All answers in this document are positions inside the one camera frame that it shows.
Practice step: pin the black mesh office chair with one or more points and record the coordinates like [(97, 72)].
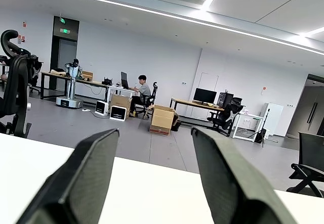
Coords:
[(148, 98), (310, 163), (226, 115), (14, 82)]

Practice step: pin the open cardboard box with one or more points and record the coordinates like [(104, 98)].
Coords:
[(162, 119)]

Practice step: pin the person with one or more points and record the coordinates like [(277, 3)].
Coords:
[(143, 90)]

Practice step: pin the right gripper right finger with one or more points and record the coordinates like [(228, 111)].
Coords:
[(235, 181)]

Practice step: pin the black tripod stand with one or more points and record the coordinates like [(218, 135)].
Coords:
[(263, 130)]

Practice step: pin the black computer tower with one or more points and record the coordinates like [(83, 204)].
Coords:
[(225, 99)]

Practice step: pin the black computer monitor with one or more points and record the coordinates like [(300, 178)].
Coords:
[(204, 95), (124, 80)]

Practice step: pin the small cardboard box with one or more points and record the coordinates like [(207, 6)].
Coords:
[(87, 75)]

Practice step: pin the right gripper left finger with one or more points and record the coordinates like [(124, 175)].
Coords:
[(76, 183)]

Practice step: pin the white box appliance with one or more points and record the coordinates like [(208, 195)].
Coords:
[(118, 113), (102, 107)]

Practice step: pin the white cabinet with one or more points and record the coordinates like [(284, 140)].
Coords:
[(272, 119)]

